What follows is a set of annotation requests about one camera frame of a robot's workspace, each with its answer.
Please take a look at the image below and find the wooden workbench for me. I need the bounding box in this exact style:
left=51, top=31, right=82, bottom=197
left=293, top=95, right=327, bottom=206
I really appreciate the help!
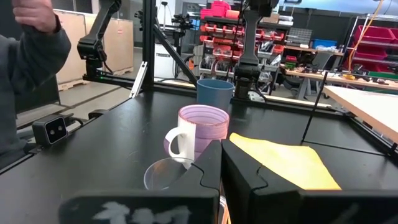
left=279, top=63, right=398, bottom=100

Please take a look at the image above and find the wooden shelf with black legs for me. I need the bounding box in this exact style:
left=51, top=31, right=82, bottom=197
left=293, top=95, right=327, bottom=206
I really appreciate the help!
left=300, top=70, right=398, bottom=156

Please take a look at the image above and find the yellow hanging cable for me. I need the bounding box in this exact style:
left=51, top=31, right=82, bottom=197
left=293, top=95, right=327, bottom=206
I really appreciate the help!
left=347, top=0, right=385, bottom=73

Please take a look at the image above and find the shelf with red bins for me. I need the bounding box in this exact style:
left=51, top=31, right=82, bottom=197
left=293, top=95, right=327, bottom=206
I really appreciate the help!
left=343, top=14, right=398, bottom=74

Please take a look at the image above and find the white printed box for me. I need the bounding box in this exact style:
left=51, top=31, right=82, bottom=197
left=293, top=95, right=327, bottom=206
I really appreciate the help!
left=154, top=42, right=178, bottom=79

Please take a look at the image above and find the dark blue plastic cup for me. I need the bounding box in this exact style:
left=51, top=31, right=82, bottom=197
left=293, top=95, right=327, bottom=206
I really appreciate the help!
left=196, top=78, right=235, bottom=113

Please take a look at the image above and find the grey drawer cabinet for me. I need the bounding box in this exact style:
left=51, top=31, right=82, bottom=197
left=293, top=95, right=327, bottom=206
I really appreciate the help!
left=285, top=27, right=313, bottom=47

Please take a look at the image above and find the black table-level camera box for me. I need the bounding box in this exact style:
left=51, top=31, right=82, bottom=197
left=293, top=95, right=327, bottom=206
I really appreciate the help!
left=32, top=114, right=68, bottom=147

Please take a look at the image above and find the large plywood crate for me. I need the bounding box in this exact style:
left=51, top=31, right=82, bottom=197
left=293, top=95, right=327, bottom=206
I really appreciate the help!
left=52, top=8, right=91, bottom=85
left=83, top=14, right=135, bottom=75

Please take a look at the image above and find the rack of red bins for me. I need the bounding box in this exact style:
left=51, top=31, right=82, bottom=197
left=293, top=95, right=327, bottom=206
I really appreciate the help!
left=198, top=0, right=287, bottom=78

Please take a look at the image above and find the purple white ceramic mug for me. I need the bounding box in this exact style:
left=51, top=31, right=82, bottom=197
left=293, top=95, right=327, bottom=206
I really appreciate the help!
left=164, top=104, right=230, bottom=170

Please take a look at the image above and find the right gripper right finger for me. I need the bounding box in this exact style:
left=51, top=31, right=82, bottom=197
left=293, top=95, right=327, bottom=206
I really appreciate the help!
left=221, top=139, right=398, bottom=224

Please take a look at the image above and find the person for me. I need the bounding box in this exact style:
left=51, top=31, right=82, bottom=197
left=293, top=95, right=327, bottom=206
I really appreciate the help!
left=0, top=14, right=72, bottom=170

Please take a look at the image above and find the silver aluminium bar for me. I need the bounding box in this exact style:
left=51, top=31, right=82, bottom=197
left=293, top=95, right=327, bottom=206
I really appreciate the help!
left=129, top=60, right=149, bottom=99

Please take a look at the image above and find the black tripod camera rig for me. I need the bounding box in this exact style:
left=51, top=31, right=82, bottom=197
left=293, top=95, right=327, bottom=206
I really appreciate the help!
left=170, top=12, right=194, bottom=57

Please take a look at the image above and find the clear plastic cup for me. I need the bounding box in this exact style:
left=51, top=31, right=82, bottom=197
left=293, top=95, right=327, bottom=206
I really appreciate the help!
left=143, top=157, right=195, bottom=191

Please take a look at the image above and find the person's hand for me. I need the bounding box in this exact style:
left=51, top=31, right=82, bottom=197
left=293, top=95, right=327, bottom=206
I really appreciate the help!
left=11, top=0, right=62, bottom=34

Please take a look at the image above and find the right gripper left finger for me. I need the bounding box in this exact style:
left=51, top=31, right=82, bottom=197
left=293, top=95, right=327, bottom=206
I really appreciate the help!
left=58, top=139, right=223, bottom=224

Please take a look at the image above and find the yellow orange cloth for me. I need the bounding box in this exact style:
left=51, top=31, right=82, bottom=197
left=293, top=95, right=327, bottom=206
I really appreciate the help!
left=229, top=133, right=342, bottom=191

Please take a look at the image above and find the blue plastic bin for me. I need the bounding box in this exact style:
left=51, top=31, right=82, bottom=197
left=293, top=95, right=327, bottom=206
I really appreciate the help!
left=312, top=38, right=338, bottom=50

